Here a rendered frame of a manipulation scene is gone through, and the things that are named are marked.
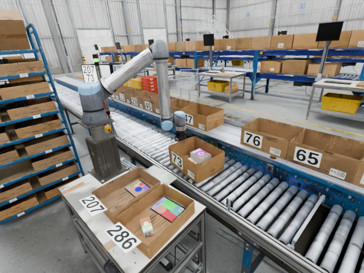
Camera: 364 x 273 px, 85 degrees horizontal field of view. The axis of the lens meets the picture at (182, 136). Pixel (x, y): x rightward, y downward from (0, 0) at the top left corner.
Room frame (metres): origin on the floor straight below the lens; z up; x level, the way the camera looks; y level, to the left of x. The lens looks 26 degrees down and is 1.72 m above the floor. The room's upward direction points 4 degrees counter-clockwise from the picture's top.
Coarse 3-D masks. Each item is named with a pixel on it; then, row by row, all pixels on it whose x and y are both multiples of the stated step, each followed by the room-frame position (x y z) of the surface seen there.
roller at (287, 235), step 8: (312, 200) 0.95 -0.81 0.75; (304, 208) 0.89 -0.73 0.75; (312, 208) 0.91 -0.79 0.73; (296, 216) 0.84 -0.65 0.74; (304, 216) 0.84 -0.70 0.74; (296, 224) 0.78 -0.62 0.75; (288, 232) 0.73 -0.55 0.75; (296, 232) 0.75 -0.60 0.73; (280, 240) 0.69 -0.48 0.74; (288, 240) 0.69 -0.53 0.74
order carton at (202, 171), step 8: (192, 136) 1.66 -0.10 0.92; (176, 144) 1.56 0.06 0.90; (184, 144) 1.61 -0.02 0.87; (192, 144) 1.66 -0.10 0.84; (200, 144) 1.60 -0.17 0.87; (208, 144) 1.51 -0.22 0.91; (176, 152) 1.41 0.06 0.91; (184, 152) 1.60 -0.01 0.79; (208, 152) 1.51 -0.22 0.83; (216, 152) 1.43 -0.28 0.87; (224, 152) 1.35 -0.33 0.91; (184, 160) 1.32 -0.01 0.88; (208, 160) 1.25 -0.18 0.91; (216, 160) 1.30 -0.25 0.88; (184, 168) 1.32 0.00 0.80; (192, 168) 1.23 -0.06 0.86; (200, 168) 1.21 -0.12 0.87; (208, 168) 1.25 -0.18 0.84; (216, 168) 1.30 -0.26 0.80; (200, 176) 1.21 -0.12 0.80; (208, 176) 1.25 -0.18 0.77
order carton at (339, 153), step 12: (300, 132) 1.35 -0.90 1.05; (312, 132) 1.37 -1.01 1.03; (300, 144) 1.17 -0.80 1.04; (312, 144) 1.36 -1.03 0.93; (324, 144) 1.30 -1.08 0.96; (336, 144) 1.24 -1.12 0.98; (348, 144) 1.20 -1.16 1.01; (360, 144) 1.15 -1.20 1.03; (288, 156) 1.22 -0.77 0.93; (324, 156) 1.06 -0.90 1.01; (336, 156) 1.01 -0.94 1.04; (348, 156) 1.18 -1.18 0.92; (360, 156) 1.13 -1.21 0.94; (312, 168) 1.10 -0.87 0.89; (324, 168) 1.04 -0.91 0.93; (336, 168) 1.00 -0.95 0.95; (348, 168) 0.96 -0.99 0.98; (348, 180) 0.95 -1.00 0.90
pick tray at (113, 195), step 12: (120, 180) 1.21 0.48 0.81; (132, 180) 1.27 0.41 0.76; (144, 180) 1.26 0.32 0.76; (156, 180) 1.16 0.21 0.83; (96, 192) 1.08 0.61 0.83; (108, 192) 1.13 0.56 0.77; (120, 192) 1.14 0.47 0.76; (144, 192) 1.02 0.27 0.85; (108, 204) 1.03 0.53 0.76; (120, 204) 1.02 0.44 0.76; (132, 204) 0.95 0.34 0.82; (108, 216) 0.90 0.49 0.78
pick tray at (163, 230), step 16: (160, 192) 1.08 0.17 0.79; (176, 192) 1.01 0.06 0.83; (128, 208) 0.89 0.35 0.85; (144, 208) 0.96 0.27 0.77; (192, 208) 0.90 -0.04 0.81; (128, 224) 0.85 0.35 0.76; (160, 224) 0.83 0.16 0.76; (176, 224) 0.78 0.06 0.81; (144, 240) 0.73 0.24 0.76; (160, 240) 0.69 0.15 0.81
